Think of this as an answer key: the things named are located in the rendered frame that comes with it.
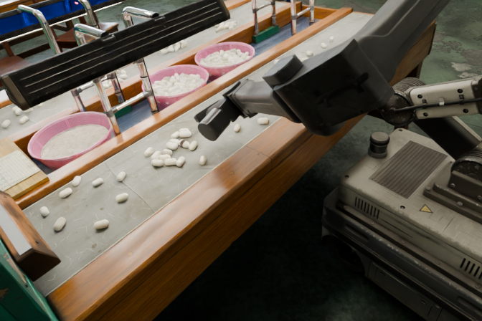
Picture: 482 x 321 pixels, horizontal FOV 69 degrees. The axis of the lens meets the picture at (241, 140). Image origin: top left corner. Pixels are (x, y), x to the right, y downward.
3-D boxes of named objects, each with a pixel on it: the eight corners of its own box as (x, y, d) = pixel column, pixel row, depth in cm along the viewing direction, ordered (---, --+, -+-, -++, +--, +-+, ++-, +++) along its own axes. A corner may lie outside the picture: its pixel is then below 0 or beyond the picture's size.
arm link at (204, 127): (265, 104, 83) (242, 77, 81) (240, 137, 77) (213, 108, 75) (239, 119, 92) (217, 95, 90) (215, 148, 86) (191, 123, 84)
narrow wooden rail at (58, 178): (351, 28, 192) (353, 7, 185) (14, 246, 94) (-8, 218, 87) (342, 26, 195) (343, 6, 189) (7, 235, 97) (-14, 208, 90)
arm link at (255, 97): (357, 112, 44) (304, 46, 42) (326, 142, 44) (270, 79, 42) (265, 105, 86) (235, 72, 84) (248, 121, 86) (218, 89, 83)
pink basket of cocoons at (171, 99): (222, 87, 149) (219, 66, 143) (194, 121, 130) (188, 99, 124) (168, 82, 158) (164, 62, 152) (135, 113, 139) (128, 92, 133)
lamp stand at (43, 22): (132, 110, 141) (92, -4, 114) (87, 135, 130) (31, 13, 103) (108, 97, 152) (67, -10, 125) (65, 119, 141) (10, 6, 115)
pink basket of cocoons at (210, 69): (268, 68, 158) (267, 48, 153) (227, 93, 144) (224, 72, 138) (227, 56, 174) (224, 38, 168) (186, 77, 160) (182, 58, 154)
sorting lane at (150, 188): (409, 24, 171) (409, 19, 169) (49, 302, 72) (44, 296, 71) (352, 16, 188) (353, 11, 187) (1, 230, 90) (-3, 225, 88)
